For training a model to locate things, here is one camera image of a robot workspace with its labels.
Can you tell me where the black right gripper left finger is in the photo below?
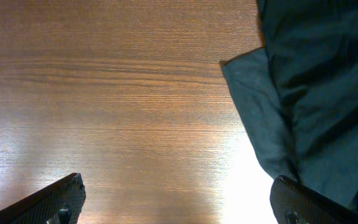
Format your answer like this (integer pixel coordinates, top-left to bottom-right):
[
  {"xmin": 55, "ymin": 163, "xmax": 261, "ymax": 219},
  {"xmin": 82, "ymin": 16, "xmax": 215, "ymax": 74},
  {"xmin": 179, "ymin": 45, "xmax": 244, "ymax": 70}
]
[{"xmin": 0, "ymin": 173, "xmax": 86, "ymax": 224}]

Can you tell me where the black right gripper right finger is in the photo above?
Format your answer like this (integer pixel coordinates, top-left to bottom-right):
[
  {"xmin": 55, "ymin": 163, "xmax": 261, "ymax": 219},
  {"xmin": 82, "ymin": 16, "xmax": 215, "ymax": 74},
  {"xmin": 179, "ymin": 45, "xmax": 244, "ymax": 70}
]
[{"xmin": 270, "ymin": 175, "xmax": 358, "ymax": 224}]

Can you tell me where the dark green garment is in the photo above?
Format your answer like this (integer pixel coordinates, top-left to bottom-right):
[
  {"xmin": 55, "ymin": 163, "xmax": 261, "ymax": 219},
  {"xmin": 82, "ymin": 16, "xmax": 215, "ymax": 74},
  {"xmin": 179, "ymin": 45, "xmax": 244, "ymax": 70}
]
[{"xmin": 222, "ymin": 0, "xmax": 358, "ymax": 214}]

